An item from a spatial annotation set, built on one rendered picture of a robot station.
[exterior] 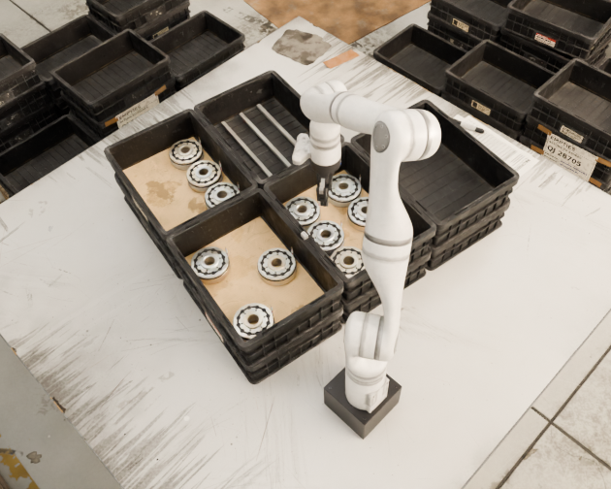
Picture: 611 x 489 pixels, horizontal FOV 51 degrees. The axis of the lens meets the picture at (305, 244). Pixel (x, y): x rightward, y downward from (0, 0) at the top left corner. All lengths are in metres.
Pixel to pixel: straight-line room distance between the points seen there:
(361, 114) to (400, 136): 0.18
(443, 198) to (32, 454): 1.70
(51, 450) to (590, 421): 1.93
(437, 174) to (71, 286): 1.13
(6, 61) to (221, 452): 2.14
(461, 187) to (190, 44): 1.73
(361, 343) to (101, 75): 2.01
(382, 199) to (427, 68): 2.08
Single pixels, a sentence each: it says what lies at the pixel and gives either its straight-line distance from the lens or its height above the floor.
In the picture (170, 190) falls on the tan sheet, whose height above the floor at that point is 0.83.
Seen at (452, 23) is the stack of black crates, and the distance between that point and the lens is 3.29.
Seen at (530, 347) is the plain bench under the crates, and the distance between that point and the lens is 1.82.
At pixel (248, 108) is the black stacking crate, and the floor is 0.83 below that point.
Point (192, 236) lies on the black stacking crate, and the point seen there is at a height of 0.90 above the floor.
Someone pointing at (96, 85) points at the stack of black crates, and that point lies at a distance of 2.93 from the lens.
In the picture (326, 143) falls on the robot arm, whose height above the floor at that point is 1.22.
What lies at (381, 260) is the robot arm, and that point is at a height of 1.28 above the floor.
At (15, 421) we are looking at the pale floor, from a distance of 2.68.
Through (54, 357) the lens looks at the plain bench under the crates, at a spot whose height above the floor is 0.70.
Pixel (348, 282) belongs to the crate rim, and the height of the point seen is 0.93.
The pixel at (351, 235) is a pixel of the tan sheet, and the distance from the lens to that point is 1.78.
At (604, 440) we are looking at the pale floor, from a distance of 2.57.
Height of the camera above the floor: 2.26
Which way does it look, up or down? 54 degrees down
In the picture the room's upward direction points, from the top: 4 degrees counter-clockwise
